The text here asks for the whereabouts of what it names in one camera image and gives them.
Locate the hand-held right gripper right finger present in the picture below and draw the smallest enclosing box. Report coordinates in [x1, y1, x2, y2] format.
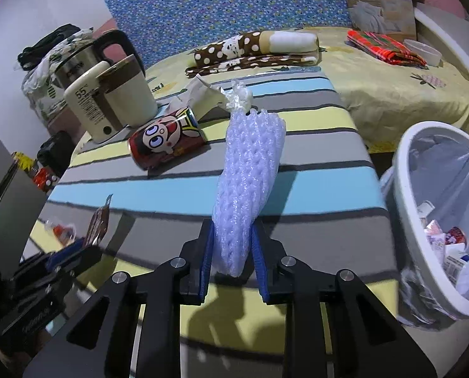
[250, 218, 440, 378]

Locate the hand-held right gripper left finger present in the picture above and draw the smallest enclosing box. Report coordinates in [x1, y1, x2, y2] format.
[22, 218, 215, 378]

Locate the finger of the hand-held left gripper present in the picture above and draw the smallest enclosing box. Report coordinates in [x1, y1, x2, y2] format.
[14, 247, 103, 310]
[12, 239, 87, 284]

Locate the clear jelly cup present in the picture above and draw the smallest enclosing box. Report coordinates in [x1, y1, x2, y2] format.
[43, 218, 77, 241]

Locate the brown snack wrapper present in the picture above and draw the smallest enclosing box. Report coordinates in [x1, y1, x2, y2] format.
[85, 194, 114, 247]

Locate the white foam fruit net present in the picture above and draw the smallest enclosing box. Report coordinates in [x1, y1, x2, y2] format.
[213, 110, 287, 278]

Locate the red cartoon drink can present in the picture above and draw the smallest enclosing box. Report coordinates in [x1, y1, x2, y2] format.
[128, 106, 207, 171]

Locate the beige paper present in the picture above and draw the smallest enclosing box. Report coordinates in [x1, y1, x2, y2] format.
[179, 77, 229, 117]

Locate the white tissue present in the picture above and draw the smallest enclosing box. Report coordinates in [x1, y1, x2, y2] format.
[226, 80, 255, 112]

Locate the pink drink carton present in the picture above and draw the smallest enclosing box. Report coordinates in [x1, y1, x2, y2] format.
[423, 218, 448, 262]

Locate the white trash bin with liner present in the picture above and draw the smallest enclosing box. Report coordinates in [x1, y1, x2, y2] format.
[379, 121, 469, 329]

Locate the blue and white drink carton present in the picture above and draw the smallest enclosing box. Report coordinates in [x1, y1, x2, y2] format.
[443, 252, 469, 296]

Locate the grey board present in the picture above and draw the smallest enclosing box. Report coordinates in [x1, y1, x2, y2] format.
[0, 161, 48, 253]

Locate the striped tablecloth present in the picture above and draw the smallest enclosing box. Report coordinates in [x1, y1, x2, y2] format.
[20, 67, 400, 359]

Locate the black backpack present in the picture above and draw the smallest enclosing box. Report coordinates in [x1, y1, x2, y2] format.
[37, 131, 77, 176]

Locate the pink storage box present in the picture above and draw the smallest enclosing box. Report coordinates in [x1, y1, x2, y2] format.
[47, 106, 85, 138]

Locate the pineapple print bag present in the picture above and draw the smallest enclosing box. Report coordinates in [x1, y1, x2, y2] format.
[21, 27, 95, 127]

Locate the cream jug with brown lid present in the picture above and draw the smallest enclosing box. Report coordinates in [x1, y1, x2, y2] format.
[96, 55, 158, 129]

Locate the stainless steel electric kettle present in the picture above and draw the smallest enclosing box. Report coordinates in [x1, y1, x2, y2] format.
[53, 29, 146, 91]

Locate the brown polka dot blanket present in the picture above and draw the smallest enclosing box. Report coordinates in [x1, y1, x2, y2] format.
[185, 29, 321, 77]

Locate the black bag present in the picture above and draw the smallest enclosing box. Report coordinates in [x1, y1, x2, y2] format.
[17, 24, 81, 72]

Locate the yellow pineapple print bed sheet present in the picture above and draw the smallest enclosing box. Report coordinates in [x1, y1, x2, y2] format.
[144, 27, 469, 154]

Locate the red plaid cloth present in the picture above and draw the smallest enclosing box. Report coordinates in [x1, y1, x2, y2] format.
[346, 29, 428, 67]

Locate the blue floral headboard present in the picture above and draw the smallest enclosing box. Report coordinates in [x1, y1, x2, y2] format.
[102, 0, 355, 72]

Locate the white plastic bowl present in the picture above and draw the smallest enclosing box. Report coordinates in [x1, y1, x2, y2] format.
[403, 39, 443, 67]

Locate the quilt packaging box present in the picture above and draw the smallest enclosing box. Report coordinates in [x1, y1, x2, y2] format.
[334, 0, 426, 34]

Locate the white padded bed rail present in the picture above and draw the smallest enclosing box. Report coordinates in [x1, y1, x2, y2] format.
[413, 6, 469, 95]

